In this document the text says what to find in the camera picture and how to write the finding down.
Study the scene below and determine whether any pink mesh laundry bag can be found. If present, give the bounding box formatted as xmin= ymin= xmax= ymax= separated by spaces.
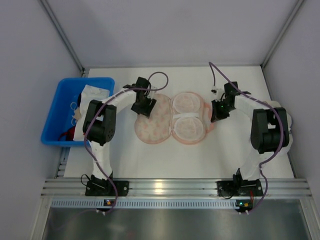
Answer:
xmin=134 ymin=92 xmax=214 ymax=145

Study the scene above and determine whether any white bra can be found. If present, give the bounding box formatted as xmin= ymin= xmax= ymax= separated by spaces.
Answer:
xmin=73 ymin=84 xmax=110 ymax=142

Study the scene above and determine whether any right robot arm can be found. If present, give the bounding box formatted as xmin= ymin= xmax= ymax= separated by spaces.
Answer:
xmin=210 ymin=81 xmax=293 ymax=181

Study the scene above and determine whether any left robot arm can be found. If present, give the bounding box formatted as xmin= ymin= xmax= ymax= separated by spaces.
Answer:
xmin=82 ymin=77 xmax=157 ymax=180

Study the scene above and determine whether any red bra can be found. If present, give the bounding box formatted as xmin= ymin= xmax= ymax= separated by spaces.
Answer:
xmin=58 ymin=126 xmax=76 ymax=142

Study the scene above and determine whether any blue plastic bin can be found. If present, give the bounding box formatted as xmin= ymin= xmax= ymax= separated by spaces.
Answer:
xmin=40 ymin=77 xmax=115 ymax=147

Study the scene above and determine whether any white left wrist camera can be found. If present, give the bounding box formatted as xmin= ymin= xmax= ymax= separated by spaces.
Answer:
xmin=146 ymin=85 xmax=158 ymax=99

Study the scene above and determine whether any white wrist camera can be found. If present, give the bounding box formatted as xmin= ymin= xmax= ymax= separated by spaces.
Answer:
xmin=146 ymin=85 xmax=158 ymax=99
xmin=211 ymin=85 xmax=225 ymax=102

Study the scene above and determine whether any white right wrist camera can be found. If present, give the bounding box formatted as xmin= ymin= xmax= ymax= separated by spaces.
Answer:
xmin=211 ymin=85 xmax=225 ymax=102

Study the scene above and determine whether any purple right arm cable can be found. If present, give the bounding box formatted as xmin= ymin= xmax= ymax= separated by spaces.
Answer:
xmin=208 ymin=61 xmax=287 ymax=213

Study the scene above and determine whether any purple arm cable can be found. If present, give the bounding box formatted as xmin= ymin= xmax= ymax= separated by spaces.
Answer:
xmin=208 ymin=61 xmax=287 ymax=213
xmin=83 ymin=71 xmax=169 ymax=213

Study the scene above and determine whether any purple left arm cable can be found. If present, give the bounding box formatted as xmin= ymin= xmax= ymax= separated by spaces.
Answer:
xmin=83 ymin=71 xmax=169 ymax=213

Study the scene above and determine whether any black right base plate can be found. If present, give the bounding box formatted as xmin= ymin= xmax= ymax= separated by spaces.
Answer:
xmin=217 ymin=179 xmax=264 ymax=199

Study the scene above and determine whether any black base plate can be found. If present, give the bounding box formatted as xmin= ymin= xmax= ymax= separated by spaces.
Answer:
xmin=217 ymin=179 xmax=264 ymax=199
xmin=85 ymin=178 xmax=129 ymax=197

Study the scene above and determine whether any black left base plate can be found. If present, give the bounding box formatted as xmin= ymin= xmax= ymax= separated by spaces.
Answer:
xmin=85 ymin=178 xmax=129 ymax=197

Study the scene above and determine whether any aluminium front rail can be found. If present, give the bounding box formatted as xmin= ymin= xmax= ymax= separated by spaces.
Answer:
xmin=40 ymin=178 xmax=312 ymax=199

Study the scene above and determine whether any white slotted cable duct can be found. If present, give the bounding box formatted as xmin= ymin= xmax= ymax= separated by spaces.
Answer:
xmin=51 ymin=198 xmax=251 ymax=210

